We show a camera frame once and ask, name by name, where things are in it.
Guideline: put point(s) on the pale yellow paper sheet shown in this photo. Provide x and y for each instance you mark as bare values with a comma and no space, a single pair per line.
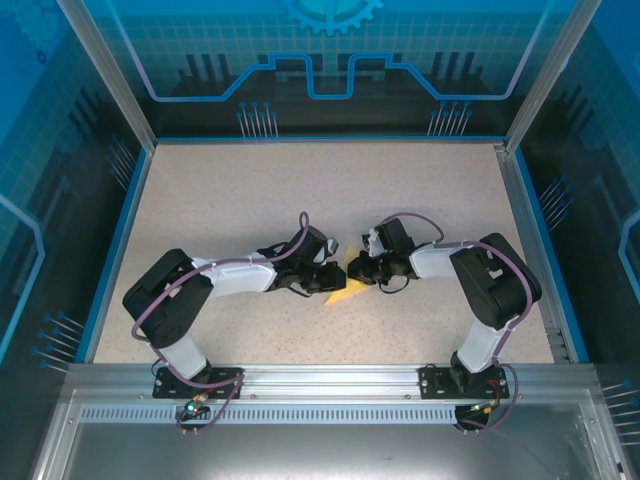
345,296

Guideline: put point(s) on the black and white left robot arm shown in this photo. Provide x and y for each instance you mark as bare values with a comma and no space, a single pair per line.
240,275

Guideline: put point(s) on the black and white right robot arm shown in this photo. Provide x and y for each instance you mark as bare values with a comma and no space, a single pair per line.
432,260

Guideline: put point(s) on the grey metal sheet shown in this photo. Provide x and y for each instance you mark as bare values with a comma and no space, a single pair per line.
325,452

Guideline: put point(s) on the aluminium base beam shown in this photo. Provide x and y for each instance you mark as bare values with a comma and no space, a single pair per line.
330,380

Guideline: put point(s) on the connector with green light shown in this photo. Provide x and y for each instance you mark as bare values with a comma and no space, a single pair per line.
485,407
195,405

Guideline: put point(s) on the blue printed gear panel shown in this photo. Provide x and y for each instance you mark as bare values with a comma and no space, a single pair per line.
325,60

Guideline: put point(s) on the blue printed side panel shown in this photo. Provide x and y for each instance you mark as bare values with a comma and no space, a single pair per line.
600,200
45,175

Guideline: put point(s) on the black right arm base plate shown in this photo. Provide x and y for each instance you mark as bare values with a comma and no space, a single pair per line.
435,382

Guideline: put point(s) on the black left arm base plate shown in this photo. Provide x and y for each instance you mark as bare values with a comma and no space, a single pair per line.
227,377

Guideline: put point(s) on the aluminium side rail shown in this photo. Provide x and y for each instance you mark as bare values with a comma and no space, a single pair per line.
535,260

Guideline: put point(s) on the aluminium frame post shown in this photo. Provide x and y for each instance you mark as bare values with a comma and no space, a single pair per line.
117,80
542,75

